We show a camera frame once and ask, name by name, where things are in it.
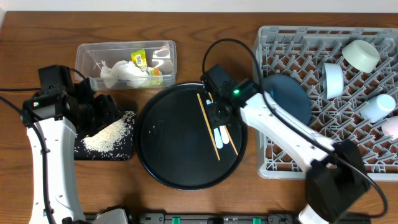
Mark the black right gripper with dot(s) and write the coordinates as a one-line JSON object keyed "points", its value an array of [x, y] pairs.
{"points": [[214, 119]]}

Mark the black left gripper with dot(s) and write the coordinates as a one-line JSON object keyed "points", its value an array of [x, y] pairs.
{"points": [[104, 112]]}

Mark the white napkin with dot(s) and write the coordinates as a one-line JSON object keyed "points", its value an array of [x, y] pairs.
{"points": [[106, 74], [134, 76]]}

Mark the dark blue plate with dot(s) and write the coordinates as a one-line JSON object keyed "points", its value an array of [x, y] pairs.
{"points": [[289, 95]]}

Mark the round black serving tray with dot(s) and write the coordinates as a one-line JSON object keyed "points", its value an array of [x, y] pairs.
{"points": [[173, 143]]}

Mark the yellow snack wrapper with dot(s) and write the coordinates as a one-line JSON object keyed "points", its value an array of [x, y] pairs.
{"points": [[149, 75]]}

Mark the light blue small bowl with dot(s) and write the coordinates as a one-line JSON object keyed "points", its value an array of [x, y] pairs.
{"points": [[333, 83]]}

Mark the teal green bowl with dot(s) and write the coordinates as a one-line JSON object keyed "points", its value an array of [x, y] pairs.
{"points": [[361, 55]]}

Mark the light blue cup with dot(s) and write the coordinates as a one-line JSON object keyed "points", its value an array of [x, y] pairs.
{"points": [[378, 107]]}

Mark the pink cup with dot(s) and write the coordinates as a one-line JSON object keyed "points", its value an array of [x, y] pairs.
{"points": [[390, 128]]}

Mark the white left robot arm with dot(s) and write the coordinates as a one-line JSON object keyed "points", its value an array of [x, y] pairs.
{"points": [[56, 116]]}

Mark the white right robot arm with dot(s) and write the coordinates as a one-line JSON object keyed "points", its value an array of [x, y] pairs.
{"points": [[334, 171]]}

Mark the clear plastic waste bin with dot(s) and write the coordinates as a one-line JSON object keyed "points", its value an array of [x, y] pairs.
{"points": [[161, 54]]}

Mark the grey dishwasher rack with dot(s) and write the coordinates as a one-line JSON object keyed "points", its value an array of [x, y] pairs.
{"points": [[301, 51]]}

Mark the black rectangular tray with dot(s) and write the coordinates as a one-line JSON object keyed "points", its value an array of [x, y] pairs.
{"points": [[118, 152]]}

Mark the black rail with green clips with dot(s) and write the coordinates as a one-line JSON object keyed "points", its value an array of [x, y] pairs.
{"points": [[160, 218]]}

